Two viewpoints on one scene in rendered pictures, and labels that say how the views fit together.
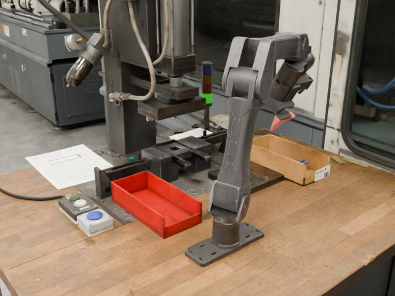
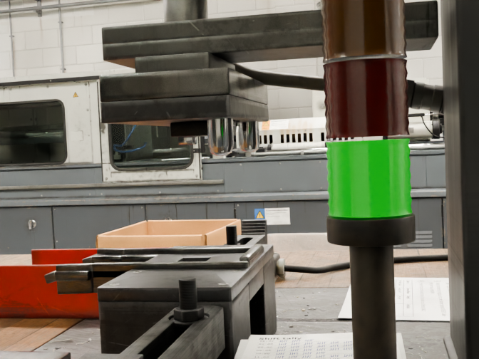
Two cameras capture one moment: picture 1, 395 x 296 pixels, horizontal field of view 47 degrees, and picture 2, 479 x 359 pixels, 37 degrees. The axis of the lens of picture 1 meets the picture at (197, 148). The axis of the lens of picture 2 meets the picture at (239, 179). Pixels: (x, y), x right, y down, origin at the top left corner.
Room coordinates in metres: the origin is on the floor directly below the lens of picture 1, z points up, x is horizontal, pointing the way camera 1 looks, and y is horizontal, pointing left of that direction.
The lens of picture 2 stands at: (1.81, -0.28, 1.09)
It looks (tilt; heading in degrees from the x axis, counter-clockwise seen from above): 3 degrees down; 141
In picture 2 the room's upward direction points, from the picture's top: 3 degrees counter-clockwise
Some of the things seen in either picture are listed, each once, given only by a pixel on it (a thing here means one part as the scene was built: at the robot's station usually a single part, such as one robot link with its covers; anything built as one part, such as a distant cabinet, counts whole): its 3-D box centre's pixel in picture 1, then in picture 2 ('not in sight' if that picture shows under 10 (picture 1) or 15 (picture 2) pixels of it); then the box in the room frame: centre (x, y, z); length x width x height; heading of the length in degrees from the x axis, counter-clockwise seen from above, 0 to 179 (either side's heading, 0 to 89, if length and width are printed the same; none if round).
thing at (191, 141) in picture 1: (177, 148); (198, 268); (1.32, 0.06, 0.98); 0.20 x 0.10 x 0.01; 129
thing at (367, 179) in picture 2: (206, 97); (368, 177); (1.60, -0.03, 1.07); 0.04 x 0.04 x 0.03
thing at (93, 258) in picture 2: (180, 161); (123, 259); (1.22, 0.05, 0.98); 0.07 x 0.02 x 0.01; 39
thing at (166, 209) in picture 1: (154, 201); (107, 281); (1.07, 0.11, 0.93); 0.25 x 0.12 x 0.06; 39
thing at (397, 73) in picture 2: (207, 88); (366, 100); (1.60, -0.03, 1.10); 0.04 x 0.04 x 0.03
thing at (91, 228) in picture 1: (95, 226); not in sight; (0.99, 0.26, 0.90); 0.07 x 0.07 x 0.06; 39
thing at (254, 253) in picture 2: (164, 145); (251, 266); (1.34, 0.10, 0.98); 0.07 x 0.01 x 0.03; 129
